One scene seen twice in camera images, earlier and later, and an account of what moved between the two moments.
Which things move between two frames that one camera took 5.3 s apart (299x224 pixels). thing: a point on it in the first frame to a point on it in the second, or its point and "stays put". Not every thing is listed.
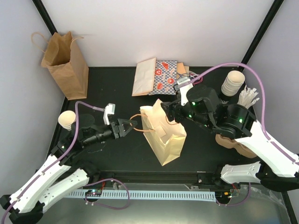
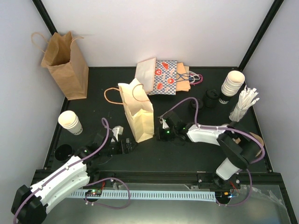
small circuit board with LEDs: (94, 192) stays put
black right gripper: (173, 108) to (161, 136)
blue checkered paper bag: (165, 77) stays put
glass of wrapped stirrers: (246, 97) stays put
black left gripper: (119, 129) to (122, 150)
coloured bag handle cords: (192, 75) stays put
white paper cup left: (66, 118) stays put
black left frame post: (42, 10) stays put
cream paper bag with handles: (166, 138) to (138, 110)
